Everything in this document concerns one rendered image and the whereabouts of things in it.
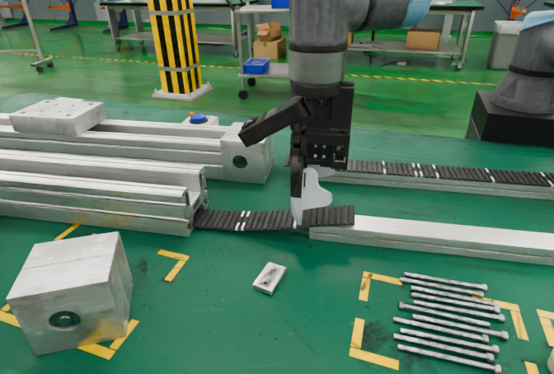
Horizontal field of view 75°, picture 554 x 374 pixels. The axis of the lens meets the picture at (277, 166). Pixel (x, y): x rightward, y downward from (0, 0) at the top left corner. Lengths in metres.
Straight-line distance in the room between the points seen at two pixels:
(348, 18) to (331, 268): 0.35
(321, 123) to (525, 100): 0.68
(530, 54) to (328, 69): 0.69
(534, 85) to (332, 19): 0.72
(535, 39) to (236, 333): 0.91
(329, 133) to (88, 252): 0.34
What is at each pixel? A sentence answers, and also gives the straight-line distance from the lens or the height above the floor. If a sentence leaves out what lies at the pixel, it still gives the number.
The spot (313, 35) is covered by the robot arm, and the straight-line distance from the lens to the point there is 0.45.
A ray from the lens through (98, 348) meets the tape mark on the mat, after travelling 0.52.
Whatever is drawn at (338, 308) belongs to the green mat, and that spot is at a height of 0.78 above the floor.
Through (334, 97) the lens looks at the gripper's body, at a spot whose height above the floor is 1.02.
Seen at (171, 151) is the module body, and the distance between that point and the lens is 0.79.
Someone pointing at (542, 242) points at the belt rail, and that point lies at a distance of 0.67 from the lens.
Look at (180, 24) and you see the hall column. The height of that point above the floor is 0.74.
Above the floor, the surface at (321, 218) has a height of 0.82.
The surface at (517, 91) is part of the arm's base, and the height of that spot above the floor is 0.90.
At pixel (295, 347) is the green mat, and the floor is 0.78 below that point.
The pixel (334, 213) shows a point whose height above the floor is 0.82.
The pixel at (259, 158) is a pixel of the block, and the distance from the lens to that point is 0.72.
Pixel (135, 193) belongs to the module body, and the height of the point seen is 0.86.
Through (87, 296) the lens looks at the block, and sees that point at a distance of 0.47.
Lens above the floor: 1.17
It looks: 28 degrees down
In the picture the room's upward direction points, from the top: 1 degrees counter-clockwise
